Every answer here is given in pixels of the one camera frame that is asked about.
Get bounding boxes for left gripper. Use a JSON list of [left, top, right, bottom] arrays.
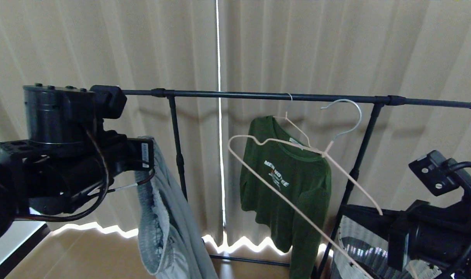
[[0, 131, 156, 216]]

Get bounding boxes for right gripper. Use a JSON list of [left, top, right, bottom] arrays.
[[387, 200, 471, 272]]

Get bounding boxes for pale grey shorts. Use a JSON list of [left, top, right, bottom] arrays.
[[134, 136, 219, 279]]

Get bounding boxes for pink clothes hanger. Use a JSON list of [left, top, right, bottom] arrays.
[[227, 99, 383, 279], [273, 93, 313, 149]]

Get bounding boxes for green long-sleeved shirt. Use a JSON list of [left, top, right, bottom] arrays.
[[239, 115, 332, 279]]

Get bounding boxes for white laundry basket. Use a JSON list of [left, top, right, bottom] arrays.
[[330, 214, 447, 279]]

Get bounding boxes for black clothes rack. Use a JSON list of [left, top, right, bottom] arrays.
[[119, 88, 471, 279]]

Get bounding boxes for beige curtain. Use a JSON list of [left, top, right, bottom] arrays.
[[0, 0, 471, 255]]

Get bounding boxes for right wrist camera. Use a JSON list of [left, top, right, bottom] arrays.
[[408, 150, 471, 197]]

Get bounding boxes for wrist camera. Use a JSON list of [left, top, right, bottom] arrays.
[[90, 85, 128, 120], [408, 150, 471, 197]]

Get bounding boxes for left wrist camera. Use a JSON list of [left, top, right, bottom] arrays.
[[90, 85, 128, 120]]

